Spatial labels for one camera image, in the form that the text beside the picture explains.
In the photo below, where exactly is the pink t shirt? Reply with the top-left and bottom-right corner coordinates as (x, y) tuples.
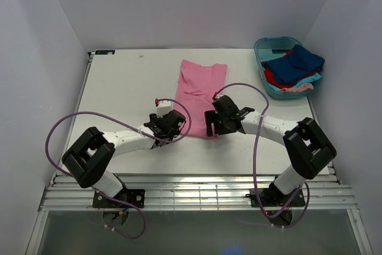
(174, 60), (227, 138)

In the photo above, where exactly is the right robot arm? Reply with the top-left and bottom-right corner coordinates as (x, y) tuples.
(205, 95), (337, 207)

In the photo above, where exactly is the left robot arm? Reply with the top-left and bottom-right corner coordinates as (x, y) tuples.
(61, 99), (192, 201)

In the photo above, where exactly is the light pink garment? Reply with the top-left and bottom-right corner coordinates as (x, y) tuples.
(279, 83), (314, 93)

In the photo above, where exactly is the teal plastic laundry basket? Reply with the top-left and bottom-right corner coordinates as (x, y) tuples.
(254, 37), (325, 100)

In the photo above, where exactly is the turquoise garment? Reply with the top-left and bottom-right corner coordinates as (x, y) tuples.
(295, 73), (322, 87)

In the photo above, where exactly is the dark blue t shirt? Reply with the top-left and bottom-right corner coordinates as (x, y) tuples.
(261, 44), (325, 85)

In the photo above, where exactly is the blue label sticker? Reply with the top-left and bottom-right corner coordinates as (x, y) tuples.
(94, 50), (115, 55)

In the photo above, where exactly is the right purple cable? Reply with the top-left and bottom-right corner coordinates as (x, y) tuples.
(212, 82), (311, 229)

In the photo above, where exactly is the purple cable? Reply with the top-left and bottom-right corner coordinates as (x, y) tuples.
(44, 97), (192, 240)
(212, 82), (311, 229)

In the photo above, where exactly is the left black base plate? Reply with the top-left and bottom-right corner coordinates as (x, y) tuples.
(92, 188), (146, 208)

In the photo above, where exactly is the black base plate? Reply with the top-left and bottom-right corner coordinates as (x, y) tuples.
(245, 188), (306, 207)
(92, 188), (146, 208)

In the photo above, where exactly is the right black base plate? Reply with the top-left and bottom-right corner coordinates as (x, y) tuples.
(245, 188), (306, 207)

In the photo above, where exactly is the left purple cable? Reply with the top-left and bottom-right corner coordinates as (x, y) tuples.
(44, 97), (192, 240)

